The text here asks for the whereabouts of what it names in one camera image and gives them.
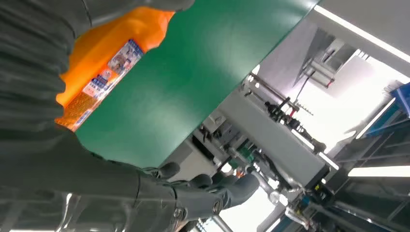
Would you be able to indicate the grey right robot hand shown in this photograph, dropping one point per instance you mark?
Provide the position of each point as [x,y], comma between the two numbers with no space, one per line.
[80,166]

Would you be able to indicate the green table mat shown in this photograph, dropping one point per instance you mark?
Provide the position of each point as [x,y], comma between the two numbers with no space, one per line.
[192,80]

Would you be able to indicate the grey white machine base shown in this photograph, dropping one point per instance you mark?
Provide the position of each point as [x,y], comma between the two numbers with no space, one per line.
[272,137]

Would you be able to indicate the metal shelf rack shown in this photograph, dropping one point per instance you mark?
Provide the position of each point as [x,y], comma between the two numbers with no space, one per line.
[368,198]

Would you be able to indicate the blue plastic bin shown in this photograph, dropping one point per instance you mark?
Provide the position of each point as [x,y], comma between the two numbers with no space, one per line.
[403,99]

